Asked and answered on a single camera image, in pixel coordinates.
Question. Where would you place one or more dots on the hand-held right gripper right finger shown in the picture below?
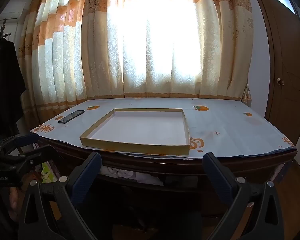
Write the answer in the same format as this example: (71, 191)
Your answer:
(216, 177)

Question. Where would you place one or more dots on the shallow cardboard tray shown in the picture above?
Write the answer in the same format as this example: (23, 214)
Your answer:
(140, 130)

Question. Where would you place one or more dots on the black hanging clothes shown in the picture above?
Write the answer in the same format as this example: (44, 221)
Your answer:
(5, 87)

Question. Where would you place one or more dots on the black smartphone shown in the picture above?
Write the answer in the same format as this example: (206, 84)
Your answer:
(71, 116)

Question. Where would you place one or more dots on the cream orange patterned curtain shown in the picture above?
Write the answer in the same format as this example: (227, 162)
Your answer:
(65, 55)

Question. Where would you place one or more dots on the white printed tablecloth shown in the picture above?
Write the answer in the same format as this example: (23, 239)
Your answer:
(227, 127)

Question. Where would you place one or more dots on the green white cloth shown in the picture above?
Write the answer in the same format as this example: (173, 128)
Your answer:
(46, 173)

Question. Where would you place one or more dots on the brass door knob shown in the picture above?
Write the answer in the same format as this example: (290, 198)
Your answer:
(280, 81)

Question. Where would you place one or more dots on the white crinkled underwear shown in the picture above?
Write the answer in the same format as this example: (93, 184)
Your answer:
(130, 173)

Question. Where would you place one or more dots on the wooden drawer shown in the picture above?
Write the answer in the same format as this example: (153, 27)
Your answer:
(182, 181)

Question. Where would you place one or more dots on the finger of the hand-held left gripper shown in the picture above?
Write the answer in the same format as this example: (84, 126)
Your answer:
(27, 139)
(43, 153)

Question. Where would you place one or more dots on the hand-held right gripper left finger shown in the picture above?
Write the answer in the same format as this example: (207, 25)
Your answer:
(87, 172)

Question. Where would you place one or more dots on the brown wooden door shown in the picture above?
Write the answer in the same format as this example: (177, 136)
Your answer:
(287, 55)

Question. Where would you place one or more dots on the curtain tassel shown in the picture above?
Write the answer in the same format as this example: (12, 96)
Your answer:
(246, 95)

